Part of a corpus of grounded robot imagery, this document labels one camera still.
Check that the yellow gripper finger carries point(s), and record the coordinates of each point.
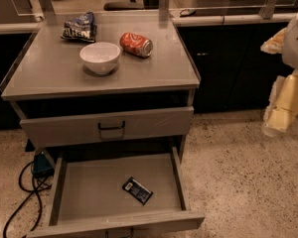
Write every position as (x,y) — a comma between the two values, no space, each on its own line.
(274,45)
(283,105)

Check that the dark blue rxbar wrapper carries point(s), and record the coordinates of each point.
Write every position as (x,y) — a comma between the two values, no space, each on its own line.
(137,190)

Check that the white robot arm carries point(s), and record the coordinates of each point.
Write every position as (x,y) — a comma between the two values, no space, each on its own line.
(290,44)

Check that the grey drawer cabinet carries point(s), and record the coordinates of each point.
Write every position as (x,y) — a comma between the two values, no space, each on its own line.
(61,101)

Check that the open grey middle drawer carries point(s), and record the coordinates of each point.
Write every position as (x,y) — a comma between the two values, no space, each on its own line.
(87,199)

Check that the closed grey top drawer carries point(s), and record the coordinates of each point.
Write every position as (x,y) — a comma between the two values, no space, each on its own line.
(95,128)

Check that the red soda can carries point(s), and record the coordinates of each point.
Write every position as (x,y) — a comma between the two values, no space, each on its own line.
(136,44)

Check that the white ceramic bowl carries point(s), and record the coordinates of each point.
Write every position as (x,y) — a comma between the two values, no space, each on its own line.
(100,58)

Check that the blue chip bag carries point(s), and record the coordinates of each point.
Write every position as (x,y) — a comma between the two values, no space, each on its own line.
(80,28)

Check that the blue power box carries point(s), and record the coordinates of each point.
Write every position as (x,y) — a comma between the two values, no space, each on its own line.
(41,167)

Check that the dark low cabinet wall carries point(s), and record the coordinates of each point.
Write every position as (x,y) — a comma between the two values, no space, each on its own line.
(235,73)

